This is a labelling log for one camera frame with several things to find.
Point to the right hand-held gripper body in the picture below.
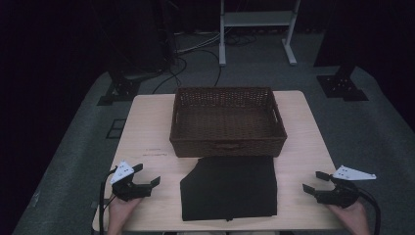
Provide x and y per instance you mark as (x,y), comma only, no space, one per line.
(341,196)

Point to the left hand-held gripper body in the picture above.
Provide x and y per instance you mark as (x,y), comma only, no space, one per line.
(125,189)

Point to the black cloth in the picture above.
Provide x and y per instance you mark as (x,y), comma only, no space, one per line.
(228,189)

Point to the brown woven basket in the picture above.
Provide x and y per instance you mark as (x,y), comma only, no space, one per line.
(226,125)

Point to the person's right hand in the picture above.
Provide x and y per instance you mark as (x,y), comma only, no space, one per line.
(350,218)

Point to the person's left hand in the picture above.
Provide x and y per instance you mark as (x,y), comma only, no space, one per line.
(120,213)

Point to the black tape floor marking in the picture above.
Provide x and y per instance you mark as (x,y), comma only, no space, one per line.
(115,129)

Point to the black stand base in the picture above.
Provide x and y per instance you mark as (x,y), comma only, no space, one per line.
(120,89)
(341,86)

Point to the black stand pole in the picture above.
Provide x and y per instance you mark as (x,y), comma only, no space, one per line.
(169,29)

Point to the white metal stand frame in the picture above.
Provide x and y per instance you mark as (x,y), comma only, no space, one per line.
(257,19)

